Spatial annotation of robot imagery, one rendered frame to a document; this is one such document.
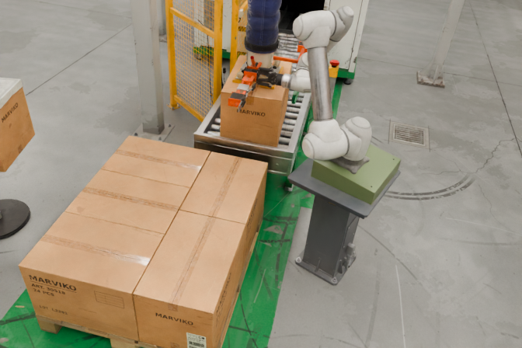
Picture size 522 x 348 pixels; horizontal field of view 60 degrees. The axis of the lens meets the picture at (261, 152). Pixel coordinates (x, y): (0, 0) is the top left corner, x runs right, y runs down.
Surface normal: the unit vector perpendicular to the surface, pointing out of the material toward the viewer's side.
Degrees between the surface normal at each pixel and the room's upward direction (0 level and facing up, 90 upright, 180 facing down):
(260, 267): 0
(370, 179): 5
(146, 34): 90
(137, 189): 0
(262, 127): 90
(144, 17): 90
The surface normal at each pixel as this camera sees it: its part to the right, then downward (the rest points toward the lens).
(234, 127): -0.17, 0.57
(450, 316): 0.07, -0.81
